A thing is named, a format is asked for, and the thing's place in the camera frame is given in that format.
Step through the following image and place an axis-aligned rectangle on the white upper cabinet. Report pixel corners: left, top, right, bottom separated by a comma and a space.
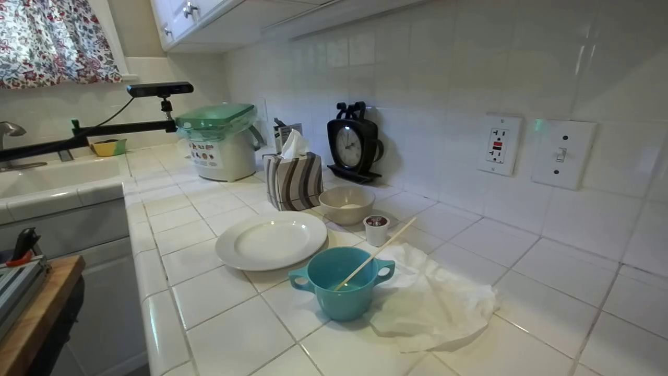
151, 0, 423, 55

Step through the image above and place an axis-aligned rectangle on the cream ceramic bowl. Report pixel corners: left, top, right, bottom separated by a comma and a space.
320, 186, 377, 225

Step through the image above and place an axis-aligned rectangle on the striped tissue box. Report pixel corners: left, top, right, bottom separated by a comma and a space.
266, 129, 321, 211

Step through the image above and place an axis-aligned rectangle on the black mantel clock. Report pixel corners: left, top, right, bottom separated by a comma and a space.
328, 103, 384, 185

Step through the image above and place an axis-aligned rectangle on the small white pod cup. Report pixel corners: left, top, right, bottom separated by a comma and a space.
364, 216, 391, 245

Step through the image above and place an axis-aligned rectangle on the wooden chopstick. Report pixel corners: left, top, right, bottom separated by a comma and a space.
335, 218, 418, 292

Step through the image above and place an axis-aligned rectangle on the white dinner plate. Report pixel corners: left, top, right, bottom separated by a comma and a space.
216, 213, 328, 272

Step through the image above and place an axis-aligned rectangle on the white bin green lid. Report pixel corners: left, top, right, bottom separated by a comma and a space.
178, 104, 266, 182

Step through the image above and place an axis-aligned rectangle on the white cloth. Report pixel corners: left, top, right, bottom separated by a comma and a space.
366, 245, 500, 351

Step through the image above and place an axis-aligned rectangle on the white power outlet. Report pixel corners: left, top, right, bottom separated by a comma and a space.
480, 115, 523, 176

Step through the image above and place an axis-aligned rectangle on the floral curtain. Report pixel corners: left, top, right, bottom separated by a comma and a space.
0, 0, 121, 90

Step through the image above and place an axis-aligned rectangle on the wooden side table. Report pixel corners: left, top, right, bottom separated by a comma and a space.
0, 255, 86, 376

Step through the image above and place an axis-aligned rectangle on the teal two-handled cup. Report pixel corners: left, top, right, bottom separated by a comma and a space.
288, 247, 395, 322

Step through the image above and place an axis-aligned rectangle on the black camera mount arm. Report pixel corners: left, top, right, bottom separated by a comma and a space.
0, 101, 178, 161

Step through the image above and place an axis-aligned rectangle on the black camera cable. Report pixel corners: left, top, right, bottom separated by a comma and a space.
90, 95, 139, 131

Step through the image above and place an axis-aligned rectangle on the white light switch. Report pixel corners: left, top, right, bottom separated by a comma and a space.
531, 119, 598, 190

